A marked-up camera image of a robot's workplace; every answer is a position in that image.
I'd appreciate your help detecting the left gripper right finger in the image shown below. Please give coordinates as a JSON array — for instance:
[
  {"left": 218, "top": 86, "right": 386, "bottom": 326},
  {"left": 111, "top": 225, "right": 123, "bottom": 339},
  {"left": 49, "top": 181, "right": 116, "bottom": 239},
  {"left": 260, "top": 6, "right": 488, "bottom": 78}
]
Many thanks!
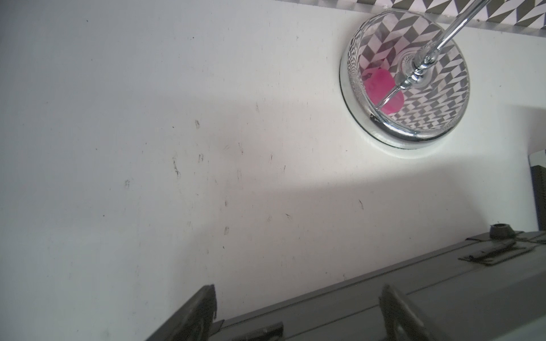
[{"left": 379, "top": 284, "right": 451, "bottom": 341}]

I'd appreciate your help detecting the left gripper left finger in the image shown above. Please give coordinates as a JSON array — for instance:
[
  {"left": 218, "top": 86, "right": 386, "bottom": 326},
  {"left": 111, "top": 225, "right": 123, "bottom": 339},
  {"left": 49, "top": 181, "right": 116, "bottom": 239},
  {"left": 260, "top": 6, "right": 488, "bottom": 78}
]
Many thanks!
[{"left": 146, "top": 284, "right": 218, "bottom": 341}]

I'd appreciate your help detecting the black poker case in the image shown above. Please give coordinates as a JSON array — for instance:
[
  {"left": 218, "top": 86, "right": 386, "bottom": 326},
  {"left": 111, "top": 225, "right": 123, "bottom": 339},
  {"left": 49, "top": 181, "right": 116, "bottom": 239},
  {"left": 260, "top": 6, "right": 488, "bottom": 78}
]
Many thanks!
[
  {"left": 529, "top": 150, "right": 545, "bottom": 231},
  {"left": 211, "top": 224, "right": 545, "bottom": 340}
]

